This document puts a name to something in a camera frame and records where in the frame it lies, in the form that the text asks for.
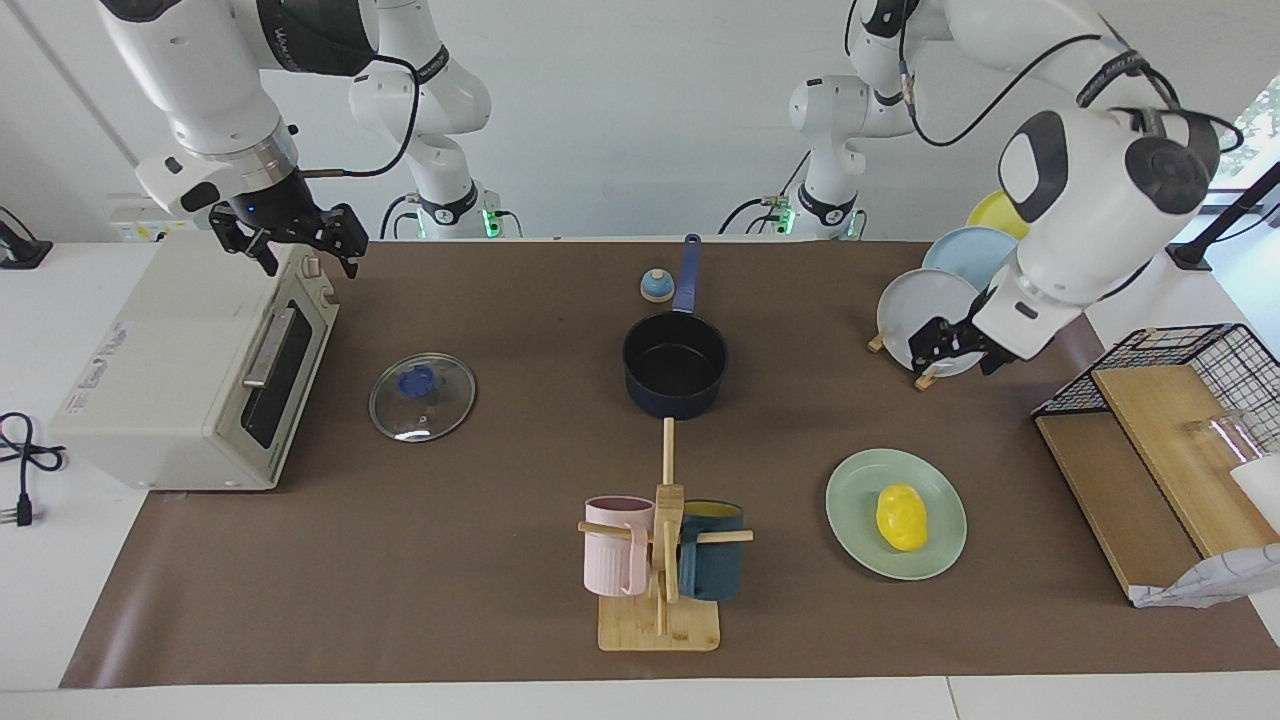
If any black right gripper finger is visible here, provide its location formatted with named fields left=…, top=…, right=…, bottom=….
left=312, top=203, right=370, bottom=280
left=208, top=203, right=281, bottom=278

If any glass lid with blue knob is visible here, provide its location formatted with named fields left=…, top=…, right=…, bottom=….
left=368, top=352, right=477, bottom=443

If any yellow potato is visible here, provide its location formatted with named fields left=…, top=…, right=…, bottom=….
left=876, top=484, right=929, bottom=552

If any grey plate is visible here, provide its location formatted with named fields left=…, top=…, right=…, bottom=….
left=877, top=268, right=993, bottom=378

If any wooden plate rack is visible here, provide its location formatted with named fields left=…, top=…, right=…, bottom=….
left=867, top=330, right=943, bottom=392

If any light blue plate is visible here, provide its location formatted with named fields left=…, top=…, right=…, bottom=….
left=921, top=226, right=1021, bottom=306

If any yellow plate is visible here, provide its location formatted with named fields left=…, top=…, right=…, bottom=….
left=966, top=189, right=1031, bottom=242

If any green plate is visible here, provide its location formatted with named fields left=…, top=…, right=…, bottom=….
left=825, top=448, right=968, bottom=582

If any dark blue pot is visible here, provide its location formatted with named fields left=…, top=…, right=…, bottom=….
left=622, top=233, right=731, bottom=421

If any white power strip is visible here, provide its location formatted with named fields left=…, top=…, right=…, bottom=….
left=108, top=193, right=176, bottom=244

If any beige toaster oven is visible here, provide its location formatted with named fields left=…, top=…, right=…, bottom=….
left=48, top=232, right=341, bottom=491

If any dark wooden shelf board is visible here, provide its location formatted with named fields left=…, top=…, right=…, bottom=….
left=1035, top=410, right=1201, bottom=601

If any black table clamp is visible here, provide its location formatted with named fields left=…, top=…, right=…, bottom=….
left=0, top=205, right=53, bottom=271

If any clear glass cup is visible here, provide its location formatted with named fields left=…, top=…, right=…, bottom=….
left=1185, top=412, right=1259, bottom=471

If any white cup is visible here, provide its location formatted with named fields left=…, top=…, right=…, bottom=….
left=1230, top=455, right=1280, bottom=533

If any white checked cloth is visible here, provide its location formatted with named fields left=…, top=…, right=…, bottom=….
left=1130, top=543, right=1280, bottom=609

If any dark teal mug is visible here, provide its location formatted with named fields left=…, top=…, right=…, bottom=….
left=677, top=499, right=746, bottom=602

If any brown table mat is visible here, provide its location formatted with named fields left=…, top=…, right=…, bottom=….
left=60, top=240, right=1280, bottom=689

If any pink ribbed mug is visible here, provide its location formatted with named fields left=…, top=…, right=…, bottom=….
left=583, top=496, right=656, bottom=598

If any wooden mug tree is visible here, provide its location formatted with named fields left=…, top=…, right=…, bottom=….
left=577, top=417, right=754, bottom=653

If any black right base cable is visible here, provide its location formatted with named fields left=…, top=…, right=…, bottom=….
left=378, top=193, right=421, bottom=241

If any black base cable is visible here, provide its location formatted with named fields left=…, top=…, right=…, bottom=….
left=378, top=193, right=421, bottom=241
left=718, top=150, right=811, bottom=237

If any black wire basket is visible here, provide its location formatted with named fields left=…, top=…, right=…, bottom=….
left=1032, top=323, right=1280, bottom=461

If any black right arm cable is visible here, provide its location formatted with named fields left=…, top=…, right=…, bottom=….
left=298, top=52, right=422, bottom=179

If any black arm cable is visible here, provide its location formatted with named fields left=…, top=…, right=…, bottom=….
left=845, top=0, right=1246, bottom=156
left=298, top=52, right=422, bottom=179

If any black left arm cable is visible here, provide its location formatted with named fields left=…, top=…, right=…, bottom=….
left=845, top=0, right=1246, bottom=156

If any black camera stand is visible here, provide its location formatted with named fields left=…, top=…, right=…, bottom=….
left=1165, top=160, right=1280, bottom=271

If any black left base cable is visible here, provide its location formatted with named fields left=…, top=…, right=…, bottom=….
left=718, top=150, right=811, bottom=237

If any black power cord with plug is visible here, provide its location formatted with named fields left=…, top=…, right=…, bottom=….
left=0, top=412, right=66, bottom=528

